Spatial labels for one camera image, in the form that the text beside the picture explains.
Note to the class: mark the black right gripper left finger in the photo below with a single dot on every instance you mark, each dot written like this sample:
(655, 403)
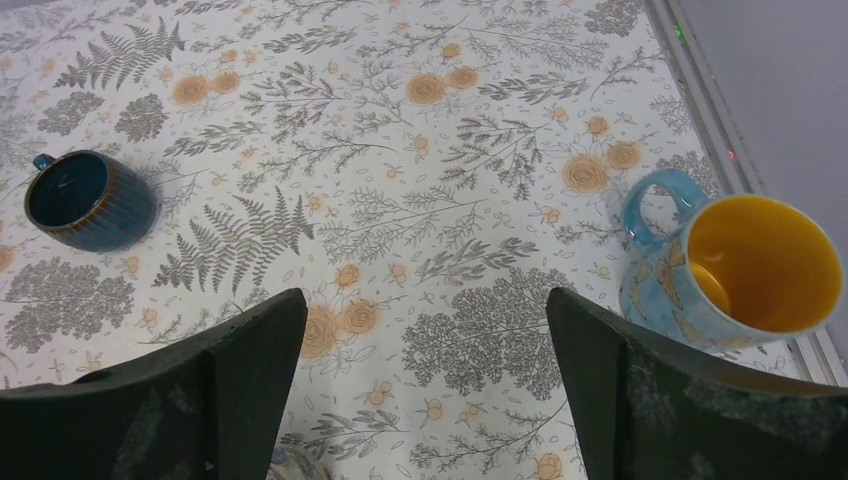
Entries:
(206, 407)

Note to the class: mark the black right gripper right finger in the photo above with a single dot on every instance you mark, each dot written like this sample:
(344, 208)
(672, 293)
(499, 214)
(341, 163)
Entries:
(648, 407)

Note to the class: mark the blue butterfly mug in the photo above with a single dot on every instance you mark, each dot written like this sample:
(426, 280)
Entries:
(725, 274)

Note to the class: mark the dark blue ribbed cup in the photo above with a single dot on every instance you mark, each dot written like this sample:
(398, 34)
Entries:
(90, 202)

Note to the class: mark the beige seahorse mug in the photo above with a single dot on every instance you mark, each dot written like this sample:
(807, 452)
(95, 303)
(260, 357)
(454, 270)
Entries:
(293, 463)

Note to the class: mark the floral table mat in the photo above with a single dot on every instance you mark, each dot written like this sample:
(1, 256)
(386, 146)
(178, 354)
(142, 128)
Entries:
(424, 171)

